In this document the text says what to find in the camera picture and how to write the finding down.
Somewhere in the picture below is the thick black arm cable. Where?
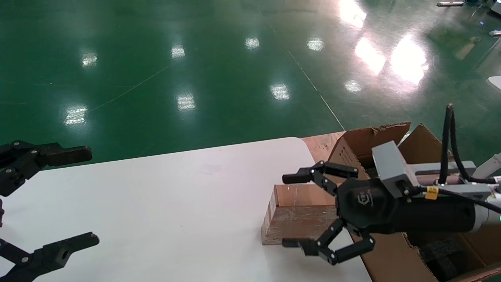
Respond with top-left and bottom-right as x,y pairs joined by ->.
438,104 -> 501,184

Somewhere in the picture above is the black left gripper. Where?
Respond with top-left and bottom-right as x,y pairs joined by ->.
0,141 -> 100,282

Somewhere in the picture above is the big open cardboard box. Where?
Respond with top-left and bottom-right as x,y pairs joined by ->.
327,121 -> 501,282

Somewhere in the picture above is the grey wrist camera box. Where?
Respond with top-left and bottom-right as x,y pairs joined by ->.
371,141 -> 420,198

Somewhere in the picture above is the thin black cable yellow tag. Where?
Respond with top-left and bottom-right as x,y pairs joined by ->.
407,186 -> 501,214

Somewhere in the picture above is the small brown cardboard box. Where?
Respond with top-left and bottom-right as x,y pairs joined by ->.
261,184 -> 353,246

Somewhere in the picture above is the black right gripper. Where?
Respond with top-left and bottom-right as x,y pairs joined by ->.
282,161 -> 476,266

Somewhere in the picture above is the black foam block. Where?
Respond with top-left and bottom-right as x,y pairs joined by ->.
421,237 -> 470,280

